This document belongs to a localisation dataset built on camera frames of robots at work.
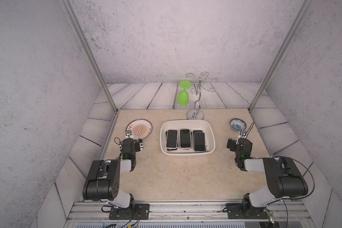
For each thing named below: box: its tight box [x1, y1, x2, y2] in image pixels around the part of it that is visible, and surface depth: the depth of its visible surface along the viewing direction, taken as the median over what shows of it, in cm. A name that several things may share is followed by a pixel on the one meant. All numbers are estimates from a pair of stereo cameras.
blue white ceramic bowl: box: [229, 118, 247, 133], surface depth 110 cm
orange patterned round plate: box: [125, 118, 153, 140], surface depth 110 cm
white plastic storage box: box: [159, 119, 216, 156], surface depth 100 cm
